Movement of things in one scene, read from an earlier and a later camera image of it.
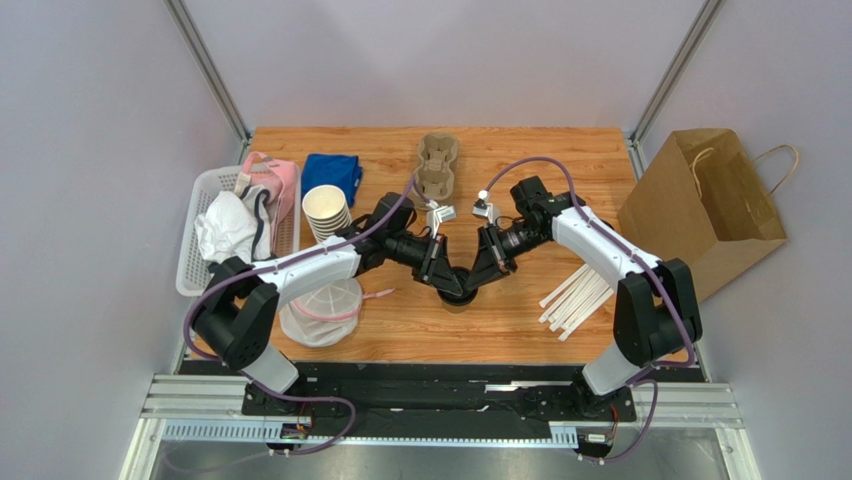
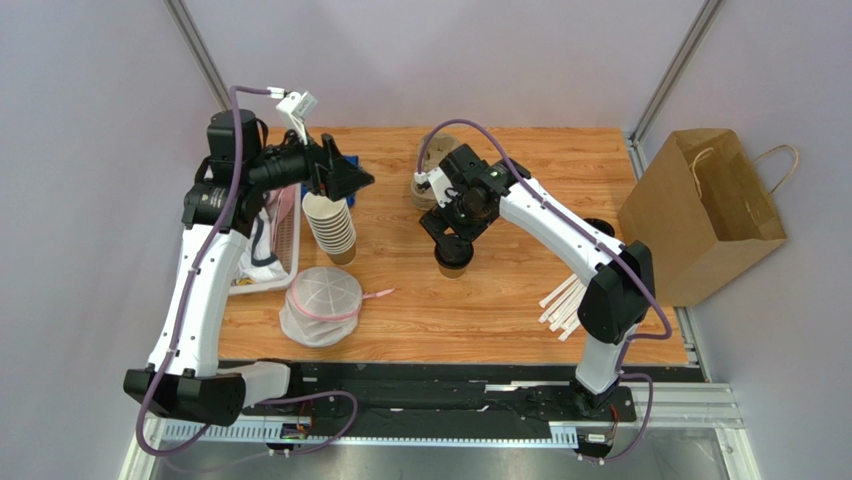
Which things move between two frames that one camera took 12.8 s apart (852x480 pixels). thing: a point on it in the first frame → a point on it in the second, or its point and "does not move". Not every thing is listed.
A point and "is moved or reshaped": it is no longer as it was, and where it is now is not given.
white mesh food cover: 326,316 does not move
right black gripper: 490,252 → 443,224
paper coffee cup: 456,309 is moved or reshaped
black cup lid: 462,276 → 453,251
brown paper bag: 702,201 does not move
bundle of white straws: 574,299 does not move
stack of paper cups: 327,210 does not move
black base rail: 441,399 does not move
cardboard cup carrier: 436,169 does not move
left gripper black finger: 446,281 → 344,177
